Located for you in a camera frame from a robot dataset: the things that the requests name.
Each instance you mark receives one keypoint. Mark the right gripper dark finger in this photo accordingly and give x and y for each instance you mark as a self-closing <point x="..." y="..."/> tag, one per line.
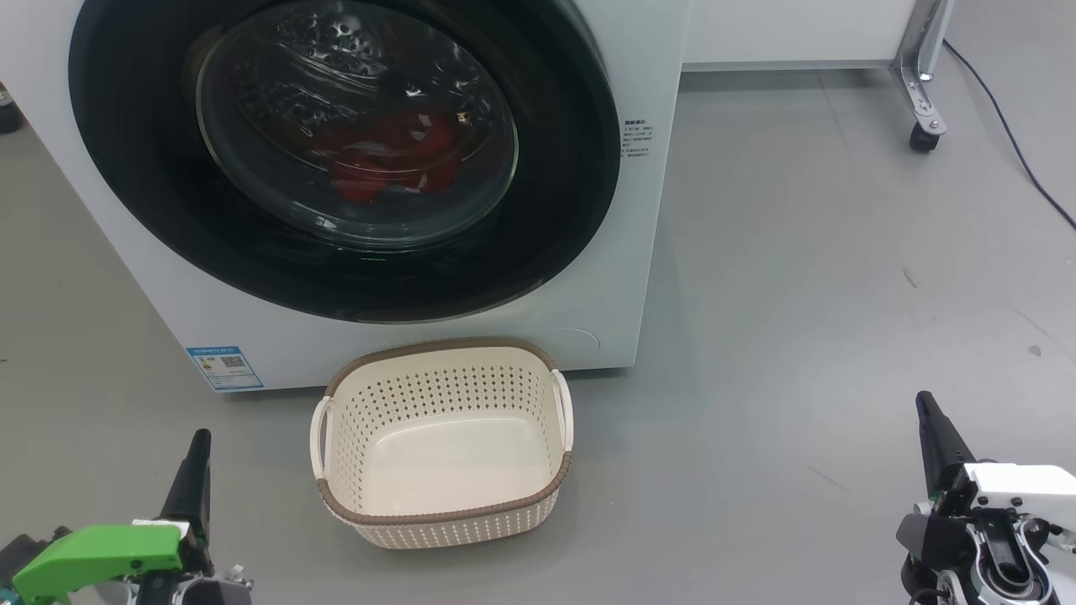
<point x="941" y="445"/>

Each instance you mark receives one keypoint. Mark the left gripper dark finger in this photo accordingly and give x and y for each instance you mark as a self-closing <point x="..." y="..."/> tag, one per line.
<point x="193" y="487"/>

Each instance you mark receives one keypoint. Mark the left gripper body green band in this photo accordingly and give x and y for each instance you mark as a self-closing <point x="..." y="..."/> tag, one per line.
<point x="92" y="559"/>

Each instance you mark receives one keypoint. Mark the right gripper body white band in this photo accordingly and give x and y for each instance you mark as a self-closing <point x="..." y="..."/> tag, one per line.
<point x="1025" y="491"/>

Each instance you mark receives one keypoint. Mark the black-rimmed glass washer door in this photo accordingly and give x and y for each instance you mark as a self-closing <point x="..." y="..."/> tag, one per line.
<point x="126" y="168"/>

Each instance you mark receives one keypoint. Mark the red garment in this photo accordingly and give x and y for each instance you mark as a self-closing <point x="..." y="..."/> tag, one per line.
<point x="387" y="160"/>

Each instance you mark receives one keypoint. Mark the cream perforated basket brown rim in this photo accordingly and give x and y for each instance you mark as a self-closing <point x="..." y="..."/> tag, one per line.
<point x="445" y="470"/>

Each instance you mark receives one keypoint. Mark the white front-load washing machine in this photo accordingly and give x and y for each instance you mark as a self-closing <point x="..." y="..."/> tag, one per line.
<point x="504" y="336"/>

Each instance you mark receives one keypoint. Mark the blue energy label sticker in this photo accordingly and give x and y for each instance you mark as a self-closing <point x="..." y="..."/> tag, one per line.
<point x="225" y="370"/>

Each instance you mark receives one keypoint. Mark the black caster wheel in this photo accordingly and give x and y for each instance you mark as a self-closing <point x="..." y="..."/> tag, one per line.
<point x="923" y="139"/>

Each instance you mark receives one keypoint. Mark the dark round object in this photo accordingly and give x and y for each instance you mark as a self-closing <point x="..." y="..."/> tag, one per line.
<point x="8" y="113"/>

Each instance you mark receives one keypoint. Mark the black text notice sticker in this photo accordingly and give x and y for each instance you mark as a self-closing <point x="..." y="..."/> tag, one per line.
<point x="636" y="143"/>

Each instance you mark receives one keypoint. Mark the white partition panel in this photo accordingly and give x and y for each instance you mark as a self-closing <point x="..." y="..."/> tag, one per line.
<point x="799" y="34"/>

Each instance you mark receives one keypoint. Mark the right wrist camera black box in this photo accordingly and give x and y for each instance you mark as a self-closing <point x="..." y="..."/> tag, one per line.
<point x="933" y="542"/>

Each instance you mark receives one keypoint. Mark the metal leg bracket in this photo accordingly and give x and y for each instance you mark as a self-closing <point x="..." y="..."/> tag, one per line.
<point x="925" y="109"/>

